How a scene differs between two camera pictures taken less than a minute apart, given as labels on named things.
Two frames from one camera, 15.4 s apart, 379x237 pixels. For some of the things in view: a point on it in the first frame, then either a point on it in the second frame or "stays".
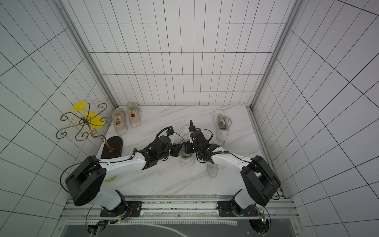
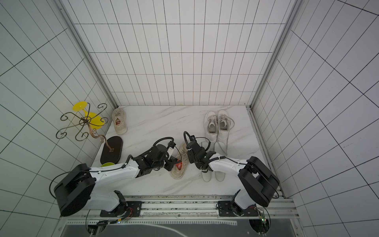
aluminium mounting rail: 182,208 stays
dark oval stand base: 116,143 stays
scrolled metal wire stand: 86,122 stays
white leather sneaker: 222,123 stays
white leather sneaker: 185,160 → 211,125
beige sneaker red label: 134,113 → 180,170
